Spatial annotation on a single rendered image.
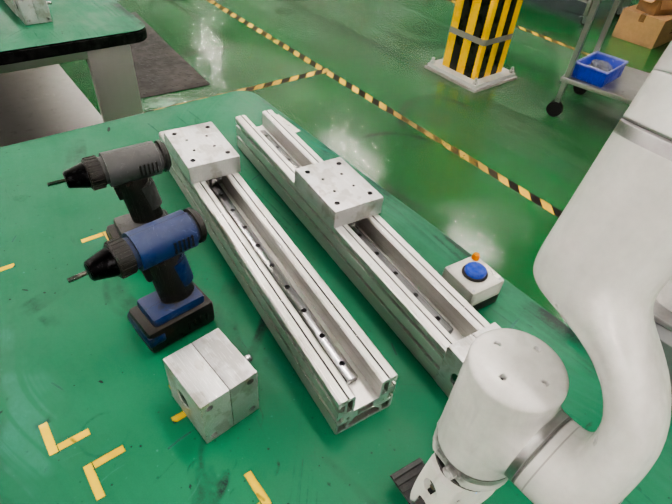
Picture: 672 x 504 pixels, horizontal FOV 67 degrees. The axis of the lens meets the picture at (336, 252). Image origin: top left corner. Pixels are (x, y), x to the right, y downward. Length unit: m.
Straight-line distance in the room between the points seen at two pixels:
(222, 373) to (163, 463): 0.15
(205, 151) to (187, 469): 0.62
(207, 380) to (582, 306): 0.49
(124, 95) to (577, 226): 2.06
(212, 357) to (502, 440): 0.43
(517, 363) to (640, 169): 0.18
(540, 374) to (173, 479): 0.51
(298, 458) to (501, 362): 0.40
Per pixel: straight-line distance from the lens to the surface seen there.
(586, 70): 3.62
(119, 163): 0.93
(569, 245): 0.41
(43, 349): 0.95
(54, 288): 1.04
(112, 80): 2.26
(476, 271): 0.95
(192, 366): 0.74
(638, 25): 5.59
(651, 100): 0.40
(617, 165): 0.40
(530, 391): 0.44
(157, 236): 0.75
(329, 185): 1.00
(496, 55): 4.00
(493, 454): 0.48
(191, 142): 1.13
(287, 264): 0.91
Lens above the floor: 1.47
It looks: 42 degrees down
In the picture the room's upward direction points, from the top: 6 degrees clockwise
